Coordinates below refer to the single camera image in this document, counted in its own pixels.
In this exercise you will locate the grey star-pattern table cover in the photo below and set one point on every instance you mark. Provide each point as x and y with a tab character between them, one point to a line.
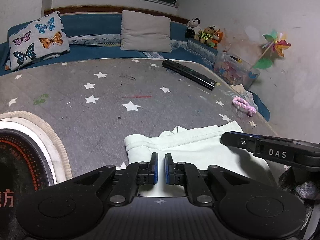
93	105

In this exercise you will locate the black remote control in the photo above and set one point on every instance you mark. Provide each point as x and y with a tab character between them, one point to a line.
189	73

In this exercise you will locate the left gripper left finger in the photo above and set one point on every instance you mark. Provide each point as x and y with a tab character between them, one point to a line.
129	180

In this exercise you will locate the pale green garment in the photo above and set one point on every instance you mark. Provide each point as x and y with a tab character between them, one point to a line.
198	146

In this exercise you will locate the brown bear plush toy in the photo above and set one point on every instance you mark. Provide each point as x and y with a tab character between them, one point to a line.
205	36

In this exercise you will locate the grey plain pillow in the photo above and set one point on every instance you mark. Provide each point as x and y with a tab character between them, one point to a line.
145	32

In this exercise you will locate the orange fox plush toy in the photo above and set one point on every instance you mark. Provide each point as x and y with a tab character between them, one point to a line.
217	38

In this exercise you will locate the panda plush toy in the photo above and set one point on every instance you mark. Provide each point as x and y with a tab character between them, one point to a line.
193	29

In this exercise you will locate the colourful paper pinwheel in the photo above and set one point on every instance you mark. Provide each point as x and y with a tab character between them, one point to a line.
275	43

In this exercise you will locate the striped baby clothes pile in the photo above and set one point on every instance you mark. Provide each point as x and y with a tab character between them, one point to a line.
248	96

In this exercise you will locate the round black induction cooktop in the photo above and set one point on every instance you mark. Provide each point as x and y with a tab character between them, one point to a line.
33	157

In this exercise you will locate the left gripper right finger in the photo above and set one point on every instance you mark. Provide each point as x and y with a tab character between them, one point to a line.
191	179

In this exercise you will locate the clear plastic toy box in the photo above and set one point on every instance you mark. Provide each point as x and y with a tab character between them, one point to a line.
234	70

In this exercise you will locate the pink twisted cloth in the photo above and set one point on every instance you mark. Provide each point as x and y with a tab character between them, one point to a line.
244	105

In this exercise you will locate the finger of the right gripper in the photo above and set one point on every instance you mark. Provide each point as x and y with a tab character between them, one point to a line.
290	152

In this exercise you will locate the butterfly print pillow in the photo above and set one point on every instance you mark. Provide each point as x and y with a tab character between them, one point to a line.
39	40

